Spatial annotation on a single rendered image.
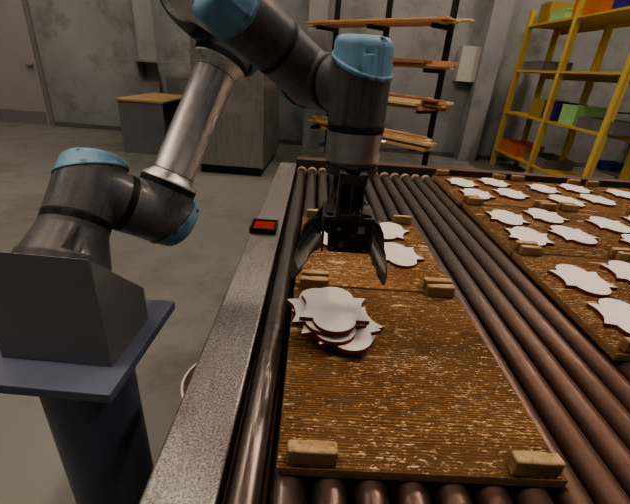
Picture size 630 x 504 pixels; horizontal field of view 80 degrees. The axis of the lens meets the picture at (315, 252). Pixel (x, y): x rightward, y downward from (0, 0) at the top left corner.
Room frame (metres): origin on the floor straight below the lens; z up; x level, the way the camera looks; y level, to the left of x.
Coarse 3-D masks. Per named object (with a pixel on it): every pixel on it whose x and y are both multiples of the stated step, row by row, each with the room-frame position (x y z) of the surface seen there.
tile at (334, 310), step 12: (324, 288) 0.61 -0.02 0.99; (336, 288) 0.61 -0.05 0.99; (312, 300) 0.56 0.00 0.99; (324, 300) 0.57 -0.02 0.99; (336, 300) 0.57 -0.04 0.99; (348, 300) 0.57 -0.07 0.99; (360, 300) 0.58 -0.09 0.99; (312, 312) 0.53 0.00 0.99; (324, 312) 0.53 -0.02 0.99; (336, 312) 0.53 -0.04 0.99; (348, 312) 0.54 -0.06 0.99; (360, 312) 0.54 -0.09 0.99; (324, 324) 0.50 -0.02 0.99; (336, 324) 0.50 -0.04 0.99; (348, 324) 0.50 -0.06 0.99
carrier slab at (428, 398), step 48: (384, 336) 0.54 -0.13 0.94; (432, 336) 0.55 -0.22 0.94; (480, 336) 0.56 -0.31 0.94; (288, 384) 0.41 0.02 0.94; (336, 384) 0.42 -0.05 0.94; (384, 384) 0.43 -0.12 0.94; (432, 384) 0.44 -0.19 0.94; (480, 384) 0.44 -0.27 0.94; (288, 432) 0.33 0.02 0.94; (336, 432) 0.34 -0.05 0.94; (384, 432) 0.34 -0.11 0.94; (432, 432) 0.35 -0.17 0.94; (480, 432) 0.35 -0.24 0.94; (528, 432) 0.36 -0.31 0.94; (432, 480) 0.29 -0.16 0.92; (480, 480) 0.29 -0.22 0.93; (528, 480) 0.29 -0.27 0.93
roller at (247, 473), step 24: (288, 216) 1.16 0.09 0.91; (288, 240) 0.95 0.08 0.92; (288, 264) 0.82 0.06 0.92; (288, 288) 0.72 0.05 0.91; (264, 336) 0.54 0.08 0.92; (264, 360) 0.48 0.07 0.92; (264, 384) 0.43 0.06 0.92; (264, 408) 0.38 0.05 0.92; (264, 432) 0.35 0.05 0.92; (240, 456) 0.31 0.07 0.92; (264, 456) 0.31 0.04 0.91; (240, 480) 0.28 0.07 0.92; (264, 480) 0.29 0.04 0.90
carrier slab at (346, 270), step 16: (304, 224) 1.04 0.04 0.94; (400, 224) 1.10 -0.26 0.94; (416, 240) 0.98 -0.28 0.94; (320, 256) 0.84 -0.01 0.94; (336, 256) 0.85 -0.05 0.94; (352, 256) 0.85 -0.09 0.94; (368, 256) 0.86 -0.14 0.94; (432, 256) 0.89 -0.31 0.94; (336, 272) 0.76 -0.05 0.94; (352, 272) 0.77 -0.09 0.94; (368, 272) 0.78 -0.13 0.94; (400, 272) 0.79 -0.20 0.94; (416, 272) 0.79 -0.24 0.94; (432, 272) 0.80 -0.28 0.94; (352, 288) 0.71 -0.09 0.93; (368, 288) 0.71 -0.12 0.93; (384, 288) 0.71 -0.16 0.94; (400, 288) 0.71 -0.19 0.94; (416, 288) 0.72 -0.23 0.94
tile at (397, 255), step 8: (392, 248) 0.90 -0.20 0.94; (400, 248) 0.90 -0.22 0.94; (408, 248) 0.91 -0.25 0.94; (392, 256) 0.85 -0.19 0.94; (400, 256) 0.86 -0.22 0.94; (408, 256) 0.86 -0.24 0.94; (416, 256) 0.86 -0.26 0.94; (392, 264) 0.82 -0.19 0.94; (400, 264) 0.81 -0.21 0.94; (408, 264) 0.82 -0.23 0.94; (416, 264) 0.83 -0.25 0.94
